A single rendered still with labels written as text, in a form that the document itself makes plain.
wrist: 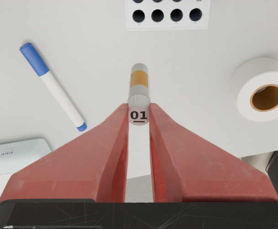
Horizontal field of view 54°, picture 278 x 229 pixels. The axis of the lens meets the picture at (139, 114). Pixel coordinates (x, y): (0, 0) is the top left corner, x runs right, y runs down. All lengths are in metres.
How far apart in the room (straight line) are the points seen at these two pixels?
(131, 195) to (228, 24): 1.49
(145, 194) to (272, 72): 1.46
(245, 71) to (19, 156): 0.33
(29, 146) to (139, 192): 1.33
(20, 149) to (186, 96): 0.25
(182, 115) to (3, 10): 0.26
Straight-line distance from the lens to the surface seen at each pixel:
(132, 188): 1.69
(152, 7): 0.29
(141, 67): 0.16
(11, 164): 0.44
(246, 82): 0.34
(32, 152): 0.42
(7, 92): 0.42
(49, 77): 0.37
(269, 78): 0.35
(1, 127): 0.46
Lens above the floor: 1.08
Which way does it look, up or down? 55 degrees down
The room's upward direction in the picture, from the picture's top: 177 degrees counter-clockwise
